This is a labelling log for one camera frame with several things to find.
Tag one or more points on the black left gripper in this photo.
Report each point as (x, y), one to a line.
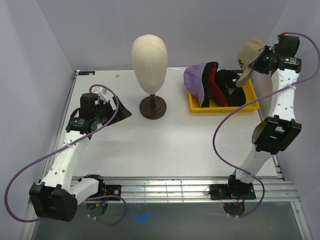
(123, 113)

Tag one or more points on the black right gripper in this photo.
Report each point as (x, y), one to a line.
(256, 64)

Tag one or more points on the beige baseball cap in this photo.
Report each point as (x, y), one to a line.
(249, 52)

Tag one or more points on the black baseball cap gold logo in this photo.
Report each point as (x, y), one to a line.
(231, 95)

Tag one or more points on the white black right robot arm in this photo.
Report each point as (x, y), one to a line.
(277, 131)

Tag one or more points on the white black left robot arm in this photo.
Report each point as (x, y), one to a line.
(55, 198)

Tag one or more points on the yellow plastic bin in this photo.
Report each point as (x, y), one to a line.
(213, 108)

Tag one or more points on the beige mannequin head on stand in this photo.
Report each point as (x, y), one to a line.
(149, 59)

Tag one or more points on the red and black baseball cap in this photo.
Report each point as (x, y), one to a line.
(211, 89)

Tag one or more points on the purple baseball cap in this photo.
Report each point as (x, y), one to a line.
(196, 81)

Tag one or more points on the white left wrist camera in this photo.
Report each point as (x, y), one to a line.
(101, 91)

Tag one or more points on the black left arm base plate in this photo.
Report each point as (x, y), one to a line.
(112, 190)

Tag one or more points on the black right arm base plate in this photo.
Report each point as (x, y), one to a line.
(220, 192)

